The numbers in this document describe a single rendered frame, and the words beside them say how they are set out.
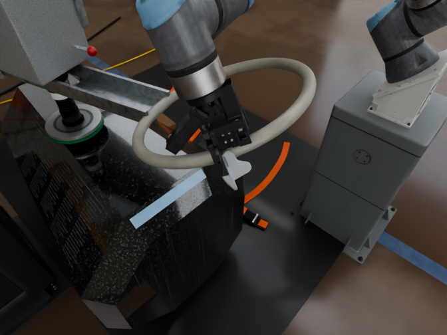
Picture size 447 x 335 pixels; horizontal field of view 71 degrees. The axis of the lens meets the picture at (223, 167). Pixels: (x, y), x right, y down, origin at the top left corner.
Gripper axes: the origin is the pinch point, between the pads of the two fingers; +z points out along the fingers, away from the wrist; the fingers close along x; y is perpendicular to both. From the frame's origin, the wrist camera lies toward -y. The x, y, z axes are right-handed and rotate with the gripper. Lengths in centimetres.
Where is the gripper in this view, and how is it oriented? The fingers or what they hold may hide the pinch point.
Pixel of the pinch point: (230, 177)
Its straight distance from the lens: 66.6
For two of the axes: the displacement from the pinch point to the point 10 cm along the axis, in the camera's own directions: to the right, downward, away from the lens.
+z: 3.5, 7.5, 5.6
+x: -0.1, -5.9, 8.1
